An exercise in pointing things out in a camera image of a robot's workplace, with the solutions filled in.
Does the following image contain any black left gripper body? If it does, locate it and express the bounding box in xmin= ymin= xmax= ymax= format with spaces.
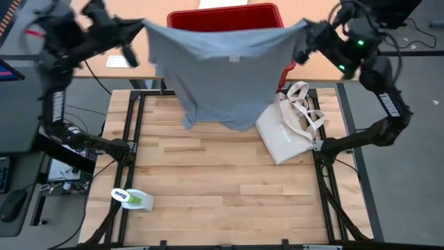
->
xmin=99 ymin=13 xmax=135 ymax=47

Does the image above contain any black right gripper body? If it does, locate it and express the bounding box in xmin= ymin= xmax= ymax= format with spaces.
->
xmin=305 ymin=20 xmax=343 ymax=66

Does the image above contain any grey t-shirt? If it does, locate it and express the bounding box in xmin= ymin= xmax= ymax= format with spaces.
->
xmin=141 ymin=17 xmax=310 ymax=132

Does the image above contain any red plastic laundry bin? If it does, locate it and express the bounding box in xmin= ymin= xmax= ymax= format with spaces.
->
xmin=166 ymin=2 xmax=298 ymax=92

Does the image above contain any white flat rectangular device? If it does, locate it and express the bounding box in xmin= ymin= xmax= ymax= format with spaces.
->
xmin=105 ymin=54 xmax=132 ymax=69

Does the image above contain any tan wooden desk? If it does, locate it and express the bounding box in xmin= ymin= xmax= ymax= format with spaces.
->
xmin=43 ymin=0 xmax=364 ymax=83

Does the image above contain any black computer tower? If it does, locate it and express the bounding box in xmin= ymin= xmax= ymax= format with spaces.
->
xmin=352 ymin=0 xmax=422 ymax=30

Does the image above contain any white paper sheet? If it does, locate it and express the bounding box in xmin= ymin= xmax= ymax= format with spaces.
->
xmin=198 ymin=0 xmax=250 ymax=10

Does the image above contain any beige canvas tote bag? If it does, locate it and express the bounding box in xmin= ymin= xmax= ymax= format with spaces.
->
xmin=255 ymin=80 xmax=327 ymax=166

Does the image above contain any black device with orange stripes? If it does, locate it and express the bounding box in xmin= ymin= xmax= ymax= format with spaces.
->
xmin=0 ymin=0 xmax=22 ymax=38

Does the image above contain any monitor with coloured screen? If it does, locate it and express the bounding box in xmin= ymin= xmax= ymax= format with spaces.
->
xmin=0 ymin=58 xmax=26 ymax=83

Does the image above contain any black side desk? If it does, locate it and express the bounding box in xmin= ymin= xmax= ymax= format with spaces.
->
xmin=0 ymin=65 xmax=60 ymax=154

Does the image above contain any white electronics board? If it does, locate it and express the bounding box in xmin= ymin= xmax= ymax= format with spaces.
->
xmin=46 ymin=158 xmax=92 ymax=195

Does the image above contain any black keyboard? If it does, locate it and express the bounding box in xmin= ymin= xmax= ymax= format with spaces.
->
xmin=0 ymin=156 xmax=13 ymax=194

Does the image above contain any black computer mouse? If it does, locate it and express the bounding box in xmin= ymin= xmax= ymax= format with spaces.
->
xmin=0 ymin=188 xmax=28 ymax=224

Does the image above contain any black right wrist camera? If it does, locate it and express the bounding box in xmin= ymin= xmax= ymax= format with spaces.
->
xmin=292 ymin=44 xmax=312 ymax=66

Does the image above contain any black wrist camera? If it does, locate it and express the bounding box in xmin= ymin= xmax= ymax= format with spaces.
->
xmin=119 ymin=44 xmax=141 ymax=69
xmin=292 ymin=44 xmax=312 ymax=66

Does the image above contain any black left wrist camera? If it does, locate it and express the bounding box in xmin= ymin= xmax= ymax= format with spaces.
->
xmin=119 ymin=44 xmax=141 ymax=69

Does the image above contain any black aluminium table frame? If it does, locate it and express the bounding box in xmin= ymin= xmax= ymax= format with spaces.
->
xmin=78 ymin=88 xmax=375 ymax=250

